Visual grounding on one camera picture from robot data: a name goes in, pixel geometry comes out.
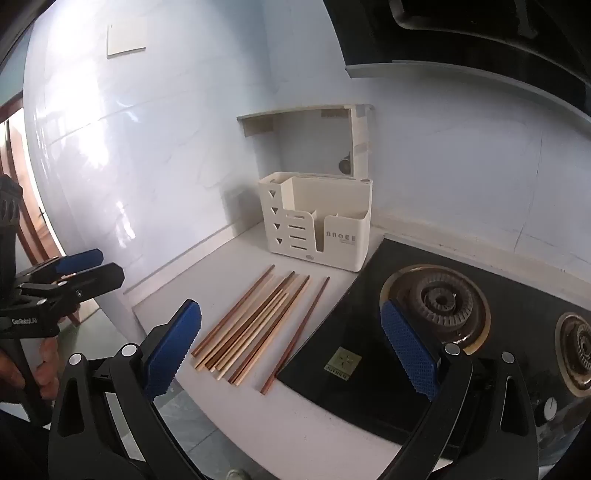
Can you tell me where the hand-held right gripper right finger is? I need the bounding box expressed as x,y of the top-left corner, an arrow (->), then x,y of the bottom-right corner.
379,298 -> 539,480

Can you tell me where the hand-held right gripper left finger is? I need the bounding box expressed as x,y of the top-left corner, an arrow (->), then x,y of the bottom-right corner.
48,299 -> 202,480

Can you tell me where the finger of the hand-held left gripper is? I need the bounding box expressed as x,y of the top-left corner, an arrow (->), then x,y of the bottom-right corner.
16,248 -> 104,286
21,263 -> 126,324

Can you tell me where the row of wooden chopsticks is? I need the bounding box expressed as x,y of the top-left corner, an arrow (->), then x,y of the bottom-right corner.
191,264 -> 331,396

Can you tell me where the cream plastic utensil holder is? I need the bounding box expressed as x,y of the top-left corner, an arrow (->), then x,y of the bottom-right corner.
259,171 -> 374,273

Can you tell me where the person's left hand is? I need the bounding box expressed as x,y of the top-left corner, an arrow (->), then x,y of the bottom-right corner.
0,336 -> 62,400

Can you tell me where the round stove burner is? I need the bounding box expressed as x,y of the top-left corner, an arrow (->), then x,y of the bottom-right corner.
379,264 -> 491,356
554,311 -> 591,398

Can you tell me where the black glass gas stove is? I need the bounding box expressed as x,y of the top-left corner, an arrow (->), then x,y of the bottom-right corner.
276,235 -> 591,462

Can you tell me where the brown wooden door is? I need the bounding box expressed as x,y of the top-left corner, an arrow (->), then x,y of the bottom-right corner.
0,90 -> 65,268

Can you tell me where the dark range hood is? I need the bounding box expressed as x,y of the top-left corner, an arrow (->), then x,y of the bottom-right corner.
323,0 -> 591,121

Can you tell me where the white wall plate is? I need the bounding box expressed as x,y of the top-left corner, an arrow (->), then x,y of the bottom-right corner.
106,16 -> 147,58

